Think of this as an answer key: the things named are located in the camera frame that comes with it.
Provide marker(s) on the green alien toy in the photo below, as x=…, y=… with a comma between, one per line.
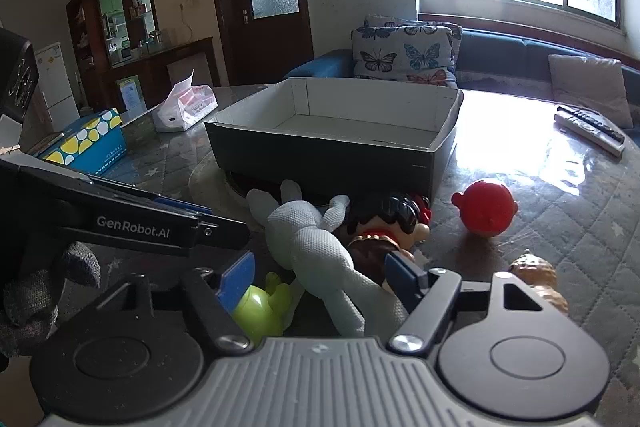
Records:
x=257, y=307

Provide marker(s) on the black-haired doll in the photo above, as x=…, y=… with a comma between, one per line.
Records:
x=380, y=219

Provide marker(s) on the white refrigerator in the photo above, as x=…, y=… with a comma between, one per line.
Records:
x=55, y=87

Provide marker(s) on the black remote control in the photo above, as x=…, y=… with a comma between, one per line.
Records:
x=592, y=123

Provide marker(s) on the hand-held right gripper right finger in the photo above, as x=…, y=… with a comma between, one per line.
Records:
x=400, y=281

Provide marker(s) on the brown figure toy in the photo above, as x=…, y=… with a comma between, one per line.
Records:
x=537, y=274

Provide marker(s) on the dark cardboard box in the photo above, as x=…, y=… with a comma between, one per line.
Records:
x=320, y=157

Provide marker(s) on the red ball toy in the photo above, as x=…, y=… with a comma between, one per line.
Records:
x=485, y=209

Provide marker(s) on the white remote control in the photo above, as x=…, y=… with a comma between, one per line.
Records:
x=585, y=134

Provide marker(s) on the white board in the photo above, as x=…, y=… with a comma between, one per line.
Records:
x=181, y=72

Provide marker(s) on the white tissue pack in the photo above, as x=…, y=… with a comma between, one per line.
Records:
x=182, y=109

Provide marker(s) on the blue sofa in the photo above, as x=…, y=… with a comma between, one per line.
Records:
x=500, y=57

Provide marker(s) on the blue dotted tissue box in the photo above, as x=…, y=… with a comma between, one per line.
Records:
x=87, y=142

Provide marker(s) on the grey quilted desktop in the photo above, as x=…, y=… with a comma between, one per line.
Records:
x=575, y=232

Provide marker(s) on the butterfly print pillow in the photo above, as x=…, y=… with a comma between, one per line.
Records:
x=385, y=21
x=400, y=57

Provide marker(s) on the grey cushion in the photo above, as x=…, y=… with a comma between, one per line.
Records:
x=590, y=87

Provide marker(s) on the dark wooden display cabinet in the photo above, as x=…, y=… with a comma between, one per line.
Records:
x=155, y=67

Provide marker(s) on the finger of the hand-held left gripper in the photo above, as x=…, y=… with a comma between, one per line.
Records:
x=160, y=199
x=225, y=234

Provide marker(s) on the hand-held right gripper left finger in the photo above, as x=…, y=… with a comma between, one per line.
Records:
x=237, y=276

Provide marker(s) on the white plush rabbit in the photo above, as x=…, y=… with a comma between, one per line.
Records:
x=315, y=247

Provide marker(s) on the person's left hand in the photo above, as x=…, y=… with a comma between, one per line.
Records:
x=30, y=307

